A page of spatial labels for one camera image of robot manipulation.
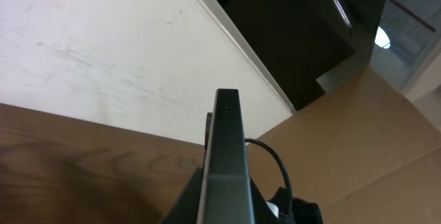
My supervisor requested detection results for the Samsung Galaxy smartphone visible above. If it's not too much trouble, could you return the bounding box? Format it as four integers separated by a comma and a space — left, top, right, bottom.
196, 89, 255, 224

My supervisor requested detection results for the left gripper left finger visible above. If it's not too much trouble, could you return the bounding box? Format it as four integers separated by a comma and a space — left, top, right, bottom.
159, 167, 203, 224

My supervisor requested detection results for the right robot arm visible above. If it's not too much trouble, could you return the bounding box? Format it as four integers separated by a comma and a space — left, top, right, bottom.
267, 187, 323, 224

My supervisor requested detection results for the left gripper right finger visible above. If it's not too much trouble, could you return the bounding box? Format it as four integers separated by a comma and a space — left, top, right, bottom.
250, 179, 279, 224

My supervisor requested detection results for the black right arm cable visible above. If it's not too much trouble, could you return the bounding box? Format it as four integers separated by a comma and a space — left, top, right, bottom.
243, 138, 294, 218

